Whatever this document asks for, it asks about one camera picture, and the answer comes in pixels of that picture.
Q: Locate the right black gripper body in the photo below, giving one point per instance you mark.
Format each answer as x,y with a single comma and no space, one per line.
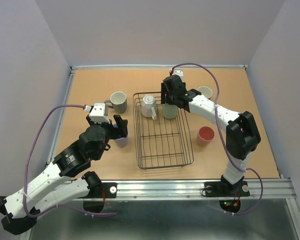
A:
172,98

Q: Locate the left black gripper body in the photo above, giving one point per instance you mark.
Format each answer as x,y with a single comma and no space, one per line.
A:
111,135

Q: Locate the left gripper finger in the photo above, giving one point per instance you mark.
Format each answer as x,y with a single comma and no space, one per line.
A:
90,122
122,126

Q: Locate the purple plastic cup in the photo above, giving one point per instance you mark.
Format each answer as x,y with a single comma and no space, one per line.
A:
121,142

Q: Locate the green plastic cup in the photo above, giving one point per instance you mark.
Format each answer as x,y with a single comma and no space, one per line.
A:
169,111

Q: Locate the white faceted mug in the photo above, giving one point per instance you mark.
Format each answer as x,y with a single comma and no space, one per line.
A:
149,107

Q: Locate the grey mug white inside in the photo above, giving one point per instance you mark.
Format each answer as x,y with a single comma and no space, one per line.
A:
118,102

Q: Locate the red plastic cup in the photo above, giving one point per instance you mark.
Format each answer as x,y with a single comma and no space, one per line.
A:
204,136

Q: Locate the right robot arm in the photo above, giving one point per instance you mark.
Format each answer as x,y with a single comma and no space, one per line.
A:
238,132

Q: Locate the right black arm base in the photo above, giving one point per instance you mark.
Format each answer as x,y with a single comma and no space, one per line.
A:
218,189

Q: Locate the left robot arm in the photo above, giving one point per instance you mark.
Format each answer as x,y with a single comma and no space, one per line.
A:
64,179

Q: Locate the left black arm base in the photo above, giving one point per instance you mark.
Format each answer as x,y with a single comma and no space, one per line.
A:
107,190

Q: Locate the black mug white inside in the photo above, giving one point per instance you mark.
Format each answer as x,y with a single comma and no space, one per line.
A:
205,91

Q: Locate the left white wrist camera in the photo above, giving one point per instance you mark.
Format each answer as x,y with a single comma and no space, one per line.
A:
99,113

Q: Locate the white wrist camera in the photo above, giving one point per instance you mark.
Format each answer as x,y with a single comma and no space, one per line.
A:
179,73
99,113

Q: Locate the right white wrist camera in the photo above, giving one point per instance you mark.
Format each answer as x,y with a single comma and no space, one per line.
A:
179,73

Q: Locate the black wire dish rack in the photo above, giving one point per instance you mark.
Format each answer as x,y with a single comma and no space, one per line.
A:
161,143

